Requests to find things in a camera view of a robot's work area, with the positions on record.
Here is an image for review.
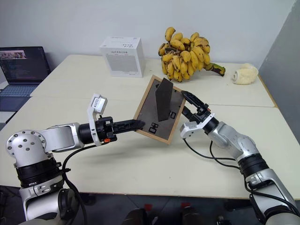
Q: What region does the yellow banana bunch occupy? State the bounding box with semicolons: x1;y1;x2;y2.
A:
158;26;226;83

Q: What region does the dark rounded shape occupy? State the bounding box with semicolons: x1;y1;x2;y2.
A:
180;202;210;225
126;203;154;225

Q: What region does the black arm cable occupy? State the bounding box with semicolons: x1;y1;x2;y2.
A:
61;143;98;225
183;137;300;218

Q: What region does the white cardboard box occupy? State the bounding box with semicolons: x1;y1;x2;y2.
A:
99;36;146;78

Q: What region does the open dark laptop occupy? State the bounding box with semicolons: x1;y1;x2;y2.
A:
0;46;52;98

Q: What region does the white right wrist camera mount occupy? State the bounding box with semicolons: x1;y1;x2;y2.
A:
180;113;216;140

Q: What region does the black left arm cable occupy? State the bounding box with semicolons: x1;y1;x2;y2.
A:
61;143;98;225

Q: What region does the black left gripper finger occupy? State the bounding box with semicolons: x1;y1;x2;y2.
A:
113;119;146;131
114;127;142;136

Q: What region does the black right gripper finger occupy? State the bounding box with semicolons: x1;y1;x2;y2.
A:
181;106;195;122
181;90;205;112

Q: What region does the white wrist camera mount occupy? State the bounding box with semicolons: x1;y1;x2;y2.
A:
180;113;216;140
86;93;109;146

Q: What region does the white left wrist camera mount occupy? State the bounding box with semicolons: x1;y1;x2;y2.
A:
86;93;109;146

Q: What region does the grey partition panel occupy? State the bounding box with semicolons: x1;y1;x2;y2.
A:
257;0;300;152

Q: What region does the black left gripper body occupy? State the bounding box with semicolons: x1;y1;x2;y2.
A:
95;116;117;144

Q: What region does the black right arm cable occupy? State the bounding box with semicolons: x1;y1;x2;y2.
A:
183;137;300;218

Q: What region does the wooden picture frame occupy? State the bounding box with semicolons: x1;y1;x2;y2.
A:
133;75;187;146

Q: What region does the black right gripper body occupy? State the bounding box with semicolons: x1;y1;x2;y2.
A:
192;102;211;125

